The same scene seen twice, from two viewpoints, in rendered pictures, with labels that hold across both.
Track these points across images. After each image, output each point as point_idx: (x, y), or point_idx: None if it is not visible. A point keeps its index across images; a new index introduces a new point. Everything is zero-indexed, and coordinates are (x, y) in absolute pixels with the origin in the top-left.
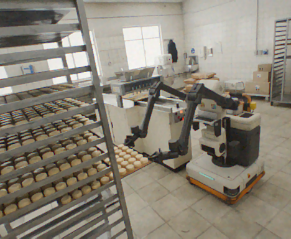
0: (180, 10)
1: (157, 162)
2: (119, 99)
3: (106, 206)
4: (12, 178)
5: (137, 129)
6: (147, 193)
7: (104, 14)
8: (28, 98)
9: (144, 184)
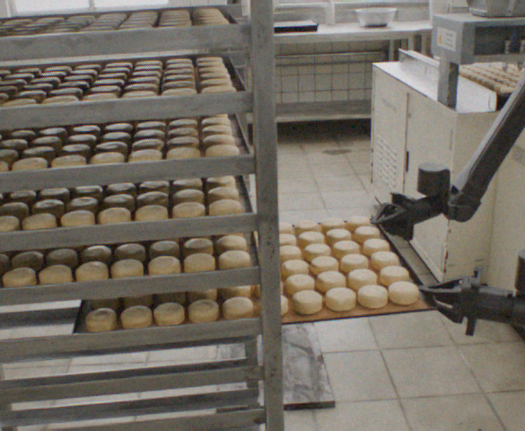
0: None
1: (451, 319)
2: (448, 75)
3: (287, 406)
4: None
5: (440, 183)
6: (435, 423)
7: None
8: None
9: (440, 389)
